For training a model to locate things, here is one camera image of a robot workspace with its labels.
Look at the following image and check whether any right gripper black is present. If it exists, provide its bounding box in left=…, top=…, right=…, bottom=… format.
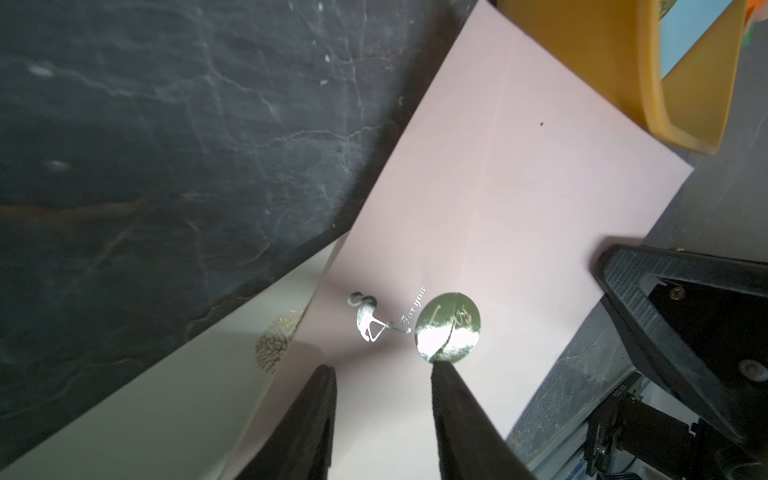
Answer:
left=584, top=245, right=767, bottom=479

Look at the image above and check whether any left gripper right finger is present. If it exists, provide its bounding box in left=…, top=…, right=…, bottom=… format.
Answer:
left=431, top=361, right=534, bottom=480

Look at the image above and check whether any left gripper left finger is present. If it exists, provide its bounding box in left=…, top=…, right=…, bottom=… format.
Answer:
left=237, top=365, right=337, bottom=480

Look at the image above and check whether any cream white envelope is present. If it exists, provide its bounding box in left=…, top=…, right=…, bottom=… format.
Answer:
left=1, top=240, right=341, bottom=479

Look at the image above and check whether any pink envelope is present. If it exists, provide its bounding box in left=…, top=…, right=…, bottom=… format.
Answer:
left=218, top=0, right=695, bottom=480

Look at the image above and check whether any yellow plastic storage box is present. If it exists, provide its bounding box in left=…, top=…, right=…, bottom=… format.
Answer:
left=497, top=1, right=758, bottom=155

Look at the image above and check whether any light blue envelope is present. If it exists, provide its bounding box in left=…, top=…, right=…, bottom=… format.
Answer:
left=659, top=0, right=732, bottom=77

